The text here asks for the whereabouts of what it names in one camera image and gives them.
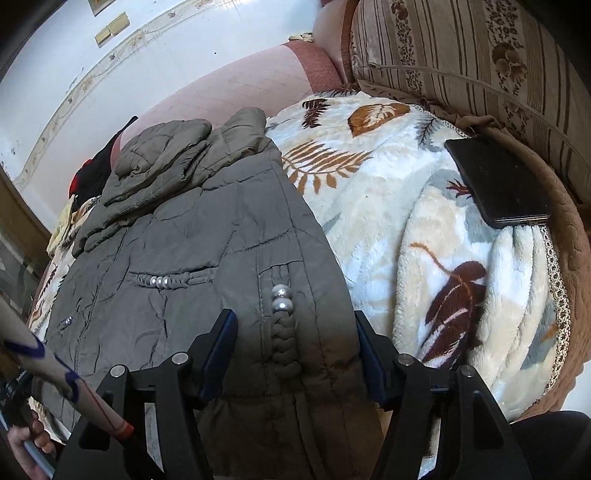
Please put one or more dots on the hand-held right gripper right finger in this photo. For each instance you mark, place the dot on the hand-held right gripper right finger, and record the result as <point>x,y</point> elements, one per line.
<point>369,369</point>

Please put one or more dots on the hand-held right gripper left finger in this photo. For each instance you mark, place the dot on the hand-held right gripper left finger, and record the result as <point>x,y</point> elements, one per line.
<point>217,364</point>

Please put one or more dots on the grey quilted jacket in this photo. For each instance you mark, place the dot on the grey quilted jacket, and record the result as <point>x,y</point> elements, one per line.
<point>207,230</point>

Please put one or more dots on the person's left hand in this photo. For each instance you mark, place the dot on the person's left hand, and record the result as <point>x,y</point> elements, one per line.
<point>23,457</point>

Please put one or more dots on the beige stick with blue marks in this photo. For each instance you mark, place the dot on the beige stick with blue marks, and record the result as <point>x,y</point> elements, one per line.
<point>41,360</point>

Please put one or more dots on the pale yellow cloth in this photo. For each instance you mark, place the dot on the pale yellow cloth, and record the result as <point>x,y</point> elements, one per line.
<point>62,221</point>

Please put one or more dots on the leaf-print fleece blanket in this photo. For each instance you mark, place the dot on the leaf-print fleece blanket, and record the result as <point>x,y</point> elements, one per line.
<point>392,184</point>

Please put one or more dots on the wooden door with glass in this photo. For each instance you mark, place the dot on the wooden door with glass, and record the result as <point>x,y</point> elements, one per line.
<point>18,207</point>

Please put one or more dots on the person's dark trousers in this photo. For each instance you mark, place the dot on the person's dark trousers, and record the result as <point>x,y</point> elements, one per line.
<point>554,443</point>

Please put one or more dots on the red garment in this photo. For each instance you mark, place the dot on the red garment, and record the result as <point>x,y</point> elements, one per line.
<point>74,184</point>

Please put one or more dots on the black smartphone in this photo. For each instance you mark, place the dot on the black smartphone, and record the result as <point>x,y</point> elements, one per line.
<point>498,184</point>

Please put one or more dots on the black garment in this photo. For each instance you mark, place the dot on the black garment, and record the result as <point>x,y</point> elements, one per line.
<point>99,170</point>

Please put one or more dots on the striped floral sofa cushion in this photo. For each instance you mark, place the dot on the striped floral sofa cushion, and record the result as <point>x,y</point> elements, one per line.
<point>461,46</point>

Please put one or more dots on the small yellowish cloth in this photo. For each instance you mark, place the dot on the small yellowish cloth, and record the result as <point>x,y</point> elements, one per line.
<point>302,37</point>

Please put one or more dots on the small framed picture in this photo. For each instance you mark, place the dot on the small framed picture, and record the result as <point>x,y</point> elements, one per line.
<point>100,6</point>

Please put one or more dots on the beige light switch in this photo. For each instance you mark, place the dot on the beige light switch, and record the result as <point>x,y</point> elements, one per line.
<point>119,23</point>
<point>102,36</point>

